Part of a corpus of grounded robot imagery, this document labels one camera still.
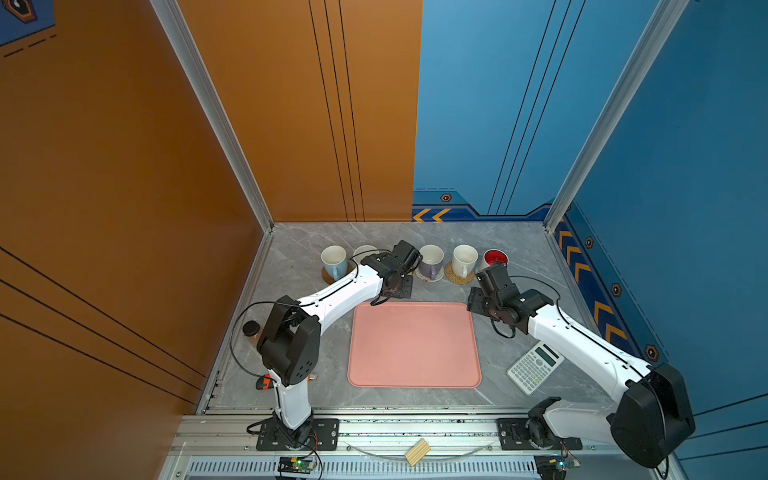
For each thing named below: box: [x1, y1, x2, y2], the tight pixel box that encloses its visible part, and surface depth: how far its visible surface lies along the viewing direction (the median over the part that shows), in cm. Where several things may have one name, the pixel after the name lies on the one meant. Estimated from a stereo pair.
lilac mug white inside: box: [419, 244, 445, 281], surface depth 102 cm
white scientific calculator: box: [506, 341, 565, 396], surface depth 84 cm
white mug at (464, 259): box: [452, 244, 478, 279], surface depth 101 cm
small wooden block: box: [404, 438, 431, 467], surface depth 72 cm
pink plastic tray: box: [347, 302, 482, 389], surface depth 91 cm
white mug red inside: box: [480, 248, 509, 271], surface depth 102 cm
